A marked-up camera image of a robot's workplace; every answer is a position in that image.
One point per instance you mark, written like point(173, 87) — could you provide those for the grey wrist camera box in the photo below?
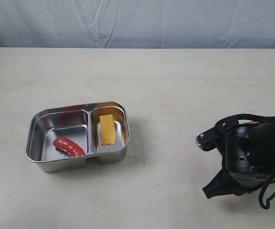
point(210, 140)

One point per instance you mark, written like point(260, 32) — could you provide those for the steel two-compartment lunch box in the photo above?
point(80, 124)

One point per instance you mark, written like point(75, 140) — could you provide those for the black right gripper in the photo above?
point(237, 175)

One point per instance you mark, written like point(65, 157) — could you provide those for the grey-blue wrinkled backdrop cloth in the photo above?
point(158, 24)

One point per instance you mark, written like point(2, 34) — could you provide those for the dark lid with orange seal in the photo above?
point(262, 149)

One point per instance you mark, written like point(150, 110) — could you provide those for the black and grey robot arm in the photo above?
point(230, 122)

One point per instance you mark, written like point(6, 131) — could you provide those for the yellow toy cheese wedge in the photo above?
point(107, 130)

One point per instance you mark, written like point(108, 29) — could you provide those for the red toy sausage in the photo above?
point(68, 146)

